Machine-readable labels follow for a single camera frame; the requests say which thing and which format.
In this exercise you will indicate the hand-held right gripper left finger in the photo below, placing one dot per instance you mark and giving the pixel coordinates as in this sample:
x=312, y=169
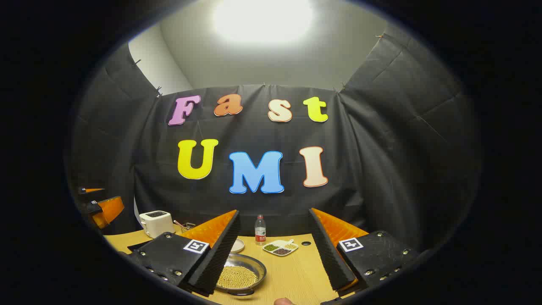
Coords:
x=220, y=250

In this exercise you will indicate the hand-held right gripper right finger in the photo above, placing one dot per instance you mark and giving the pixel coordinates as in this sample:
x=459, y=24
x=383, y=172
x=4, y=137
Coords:
x=330, y=254

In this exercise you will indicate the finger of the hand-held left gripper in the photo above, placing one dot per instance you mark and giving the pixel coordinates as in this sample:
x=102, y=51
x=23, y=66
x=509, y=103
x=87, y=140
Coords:
x=91, y=190
x=108, y=209

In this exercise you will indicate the black induction cooktop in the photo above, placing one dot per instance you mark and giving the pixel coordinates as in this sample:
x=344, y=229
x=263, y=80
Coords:
x=139, y=246

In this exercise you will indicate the white round plate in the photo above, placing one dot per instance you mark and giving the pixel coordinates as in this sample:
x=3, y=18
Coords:
x=238, y=245

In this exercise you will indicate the pile of yellow soybeans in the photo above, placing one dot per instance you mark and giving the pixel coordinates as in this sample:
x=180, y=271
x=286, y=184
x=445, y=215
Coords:
x=237, y=277

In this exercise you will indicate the clear plastic water bottle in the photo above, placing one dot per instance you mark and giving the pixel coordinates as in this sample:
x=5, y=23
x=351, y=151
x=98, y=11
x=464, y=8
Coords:
x=260, y=231

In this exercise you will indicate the small pile of dark beans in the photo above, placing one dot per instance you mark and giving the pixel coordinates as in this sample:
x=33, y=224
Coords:
x=282, y=251

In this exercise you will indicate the pink white stick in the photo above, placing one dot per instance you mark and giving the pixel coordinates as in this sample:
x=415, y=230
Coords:
x=178, y=223

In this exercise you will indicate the white toaster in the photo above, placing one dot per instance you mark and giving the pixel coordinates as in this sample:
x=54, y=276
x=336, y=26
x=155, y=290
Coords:
x=156, y=222

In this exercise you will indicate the white divided dish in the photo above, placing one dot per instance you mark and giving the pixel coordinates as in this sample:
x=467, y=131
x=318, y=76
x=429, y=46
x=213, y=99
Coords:
x=280, y=246

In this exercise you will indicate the small pile of green beans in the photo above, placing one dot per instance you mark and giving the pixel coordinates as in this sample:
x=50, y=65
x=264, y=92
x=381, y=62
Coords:
x=271, y=247

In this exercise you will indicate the black backdrop cloth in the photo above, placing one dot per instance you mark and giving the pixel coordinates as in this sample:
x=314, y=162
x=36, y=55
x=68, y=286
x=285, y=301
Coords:
x=372, y=169

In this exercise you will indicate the bright ceiling light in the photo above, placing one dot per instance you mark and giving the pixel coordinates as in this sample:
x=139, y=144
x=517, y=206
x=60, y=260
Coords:
x=262, y=19

